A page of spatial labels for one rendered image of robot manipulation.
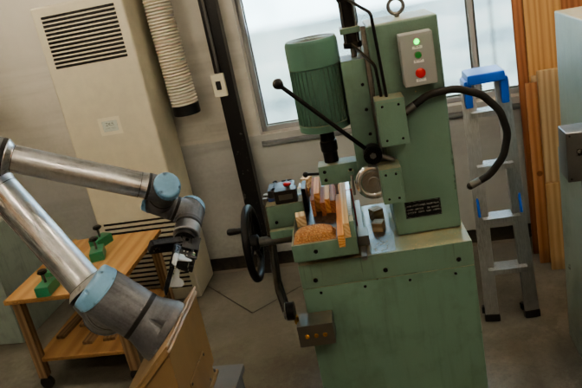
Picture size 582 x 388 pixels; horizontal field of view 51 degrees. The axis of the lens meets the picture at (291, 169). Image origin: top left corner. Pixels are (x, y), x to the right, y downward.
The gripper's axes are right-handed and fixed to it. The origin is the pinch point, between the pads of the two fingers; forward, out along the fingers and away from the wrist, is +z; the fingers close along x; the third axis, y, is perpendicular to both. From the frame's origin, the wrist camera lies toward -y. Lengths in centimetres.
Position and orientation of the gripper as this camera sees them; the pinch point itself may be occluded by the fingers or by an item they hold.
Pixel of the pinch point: (167, 281)
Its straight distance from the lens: 197.8
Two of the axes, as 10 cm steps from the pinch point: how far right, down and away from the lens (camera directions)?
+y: 9.5, 2.7, 1.7
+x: -3.1, 7.3, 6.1
